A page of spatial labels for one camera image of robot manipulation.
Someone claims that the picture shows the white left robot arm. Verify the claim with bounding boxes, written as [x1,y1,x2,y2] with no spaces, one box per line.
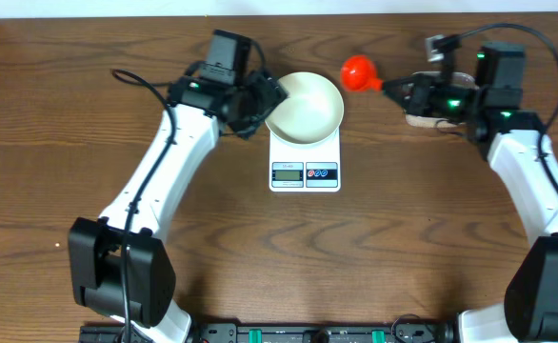
[68,30,288,342]

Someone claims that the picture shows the clear plastic container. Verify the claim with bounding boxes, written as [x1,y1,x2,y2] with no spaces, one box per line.
[404,72,478,129]

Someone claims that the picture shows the white digital kitchen scale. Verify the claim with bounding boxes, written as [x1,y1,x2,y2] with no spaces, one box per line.
[269,130,342,192]

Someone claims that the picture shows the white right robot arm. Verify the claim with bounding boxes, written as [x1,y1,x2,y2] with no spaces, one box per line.
[382,35,558,342]

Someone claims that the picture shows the soybeans in container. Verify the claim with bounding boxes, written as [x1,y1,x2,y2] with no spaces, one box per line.
[406,114,438,129]

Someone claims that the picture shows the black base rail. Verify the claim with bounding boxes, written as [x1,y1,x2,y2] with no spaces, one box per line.
[77,320,460,343]

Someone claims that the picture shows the cream bowl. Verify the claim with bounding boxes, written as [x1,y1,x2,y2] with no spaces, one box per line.
[266,71,345,145]

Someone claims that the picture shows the red plastic scoop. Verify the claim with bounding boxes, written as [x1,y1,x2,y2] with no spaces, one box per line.
[340,55,384,91]

